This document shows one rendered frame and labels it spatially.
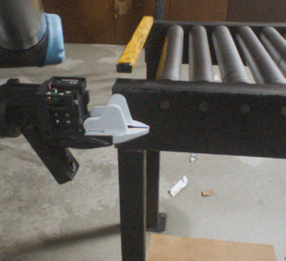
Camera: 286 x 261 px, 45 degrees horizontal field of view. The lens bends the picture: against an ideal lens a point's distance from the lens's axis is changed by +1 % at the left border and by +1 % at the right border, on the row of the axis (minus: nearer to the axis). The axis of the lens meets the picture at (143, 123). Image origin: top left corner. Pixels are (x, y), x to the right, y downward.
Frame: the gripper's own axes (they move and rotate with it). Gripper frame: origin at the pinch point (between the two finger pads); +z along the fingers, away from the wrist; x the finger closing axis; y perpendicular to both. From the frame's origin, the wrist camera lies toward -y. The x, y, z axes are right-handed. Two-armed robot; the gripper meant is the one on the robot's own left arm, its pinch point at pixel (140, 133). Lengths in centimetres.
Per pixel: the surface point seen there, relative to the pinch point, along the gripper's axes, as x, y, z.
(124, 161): 8.6, -11.2, -4.0
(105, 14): 324, -45, -78
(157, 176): 59, -51, -1
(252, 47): 37.0, 3.3, 21.4
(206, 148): 8.6, -7.1, 10.7
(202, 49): 33.4, 3.6, 9.8
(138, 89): 8.6, 3.4, -1.4
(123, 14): 324, -44, -58
